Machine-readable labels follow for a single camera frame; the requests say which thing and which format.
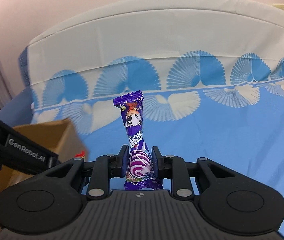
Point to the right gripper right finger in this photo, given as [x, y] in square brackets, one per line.
[173, 168]

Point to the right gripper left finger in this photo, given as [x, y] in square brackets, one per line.
[106, 167]

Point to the small red yellow snack bar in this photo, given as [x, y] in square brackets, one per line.
[82, 155]

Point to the purple candy bar wrapper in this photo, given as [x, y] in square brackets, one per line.
[139, 170]

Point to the blue sofa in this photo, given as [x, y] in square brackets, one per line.
[19, 111]

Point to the cardboard box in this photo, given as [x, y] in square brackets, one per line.
[60, 137]

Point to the blue white patterned cloth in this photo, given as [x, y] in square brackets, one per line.
[211, 73]

